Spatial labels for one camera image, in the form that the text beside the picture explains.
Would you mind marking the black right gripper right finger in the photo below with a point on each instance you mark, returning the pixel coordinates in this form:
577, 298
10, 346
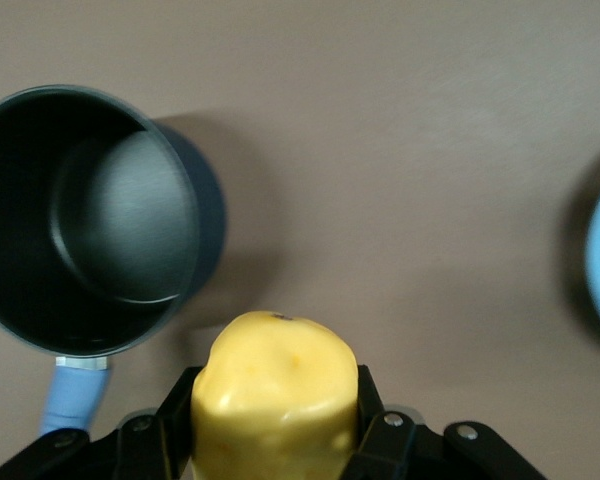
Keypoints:
405, 445

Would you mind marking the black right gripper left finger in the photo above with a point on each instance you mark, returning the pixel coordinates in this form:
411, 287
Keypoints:
145, 440

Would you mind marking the yellow potato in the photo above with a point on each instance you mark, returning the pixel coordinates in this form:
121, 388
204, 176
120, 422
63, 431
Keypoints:
275, 395

